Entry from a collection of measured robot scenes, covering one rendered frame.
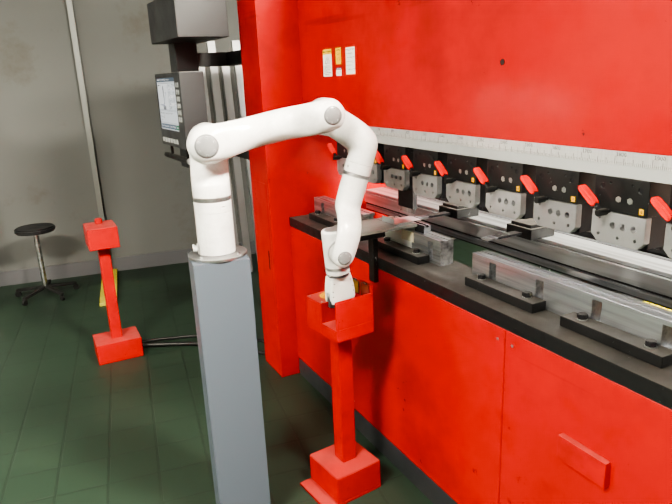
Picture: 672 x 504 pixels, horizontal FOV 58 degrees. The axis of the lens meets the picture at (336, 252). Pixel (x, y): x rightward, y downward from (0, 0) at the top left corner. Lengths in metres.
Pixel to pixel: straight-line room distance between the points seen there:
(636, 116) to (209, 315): 1.33
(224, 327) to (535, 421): 0.99
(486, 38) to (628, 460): 1.19
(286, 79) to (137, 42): 2.58
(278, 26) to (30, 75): 2.85
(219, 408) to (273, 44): 1.70
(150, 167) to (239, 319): 3.57
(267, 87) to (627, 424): 2.13
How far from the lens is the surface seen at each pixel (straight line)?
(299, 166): 3.08
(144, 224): 5.55
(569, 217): 1.72
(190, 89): 3.01
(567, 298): 1.80
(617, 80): 1.61
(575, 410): 1.72
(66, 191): 5.51
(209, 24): 3.08
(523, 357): 1.80
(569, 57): 1.70
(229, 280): 1.97
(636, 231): 1.62
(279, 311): 3.21
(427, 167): 2.18
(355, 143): 1.99
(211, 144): 1.86
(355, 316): 2.13
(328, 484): 2.47
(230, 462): 2.26
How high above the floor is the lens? 1.55
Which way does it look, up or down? 16 degrees down
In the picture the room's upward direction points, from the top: 2 degrees counter-clockwise
